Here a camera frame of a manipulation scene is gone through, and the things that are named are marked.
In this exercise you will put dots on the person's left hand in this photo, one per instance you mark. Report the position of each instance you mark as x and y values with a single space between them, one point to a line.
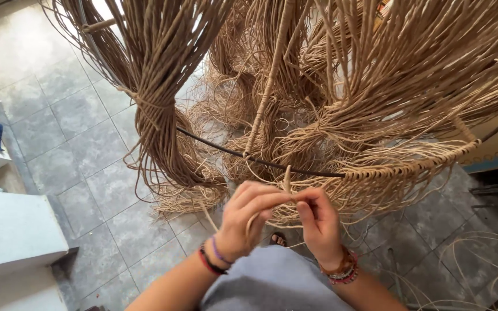
234 229

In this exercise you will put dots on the person's right hand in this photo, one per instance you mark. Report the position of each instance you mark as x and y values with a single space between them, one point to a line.
323 233

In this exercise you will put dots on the person's sandalled foot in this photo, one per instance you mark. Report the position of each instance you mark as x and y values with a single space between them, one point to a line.
278 239

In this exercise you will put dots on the person's grey garment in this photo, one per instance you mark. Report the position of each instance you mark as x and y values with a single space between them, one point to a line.
270 280

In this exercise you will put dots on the black metal bars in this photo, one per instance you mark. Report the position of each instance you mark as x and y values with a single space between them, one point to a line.
497 188

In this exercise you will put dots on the blue ledge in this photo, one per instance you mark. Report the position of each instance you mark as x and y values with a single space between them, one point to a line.
495 162

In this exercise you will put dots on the yellow board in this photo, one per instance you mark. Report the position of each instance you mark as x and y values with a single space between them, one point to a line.
497 140

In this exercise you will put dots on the white concrete step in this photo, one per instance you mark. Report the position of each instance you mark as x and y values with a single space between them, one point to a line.
11 233

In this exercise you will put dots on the black metal hoop frame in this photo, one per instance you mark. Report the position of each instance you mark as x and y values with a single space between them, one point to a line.
275 165

